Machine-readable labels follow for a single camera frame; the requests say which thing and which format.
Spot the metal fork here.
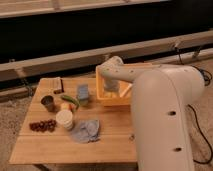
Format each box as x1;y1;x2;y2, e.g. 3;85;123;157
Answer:
129;134;135;140

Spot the dark metal cup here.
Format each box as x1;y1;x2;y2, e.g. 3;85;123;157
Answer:
41;95;55;112

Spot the black cable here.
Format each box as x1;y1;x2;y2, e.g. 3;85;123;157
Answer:
174;46;213;165

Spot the blue crumpled cloth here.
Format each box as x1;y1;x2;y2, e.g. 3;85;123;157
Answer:
70;120;100;143

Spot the bunch of red grapes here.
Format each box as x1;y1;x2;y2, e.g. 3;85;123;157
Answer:
29;119;57;132

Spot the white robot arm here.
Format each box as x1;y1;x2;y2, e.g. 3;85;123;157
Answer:
98;56;204;171

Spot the green chili pepper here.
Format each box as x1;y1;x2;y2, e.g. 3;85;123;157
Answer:
61;95;80;108

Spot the yellow lemon toy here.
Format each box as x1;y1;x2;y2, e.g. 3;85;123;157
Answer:
60;102;72;111

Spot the brown chocolate bar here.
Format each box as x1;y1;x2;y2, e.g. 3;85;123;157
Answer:
53;77;64;94

